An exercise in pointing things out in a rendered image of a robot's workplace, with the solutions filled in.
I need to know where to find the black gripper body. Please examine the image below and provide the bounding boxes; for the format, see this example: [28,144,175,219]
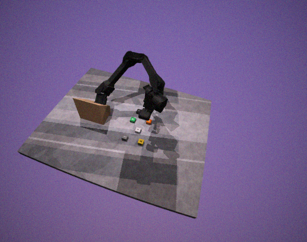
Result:
[138,98,153,121]

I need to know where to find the yellow block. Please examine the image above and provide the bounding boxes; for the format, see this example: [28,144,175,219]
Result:
[137,139,144,146]

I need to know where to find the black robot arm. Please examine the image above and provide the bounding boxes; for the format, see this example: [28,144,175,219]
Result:
[94,51,168,113]

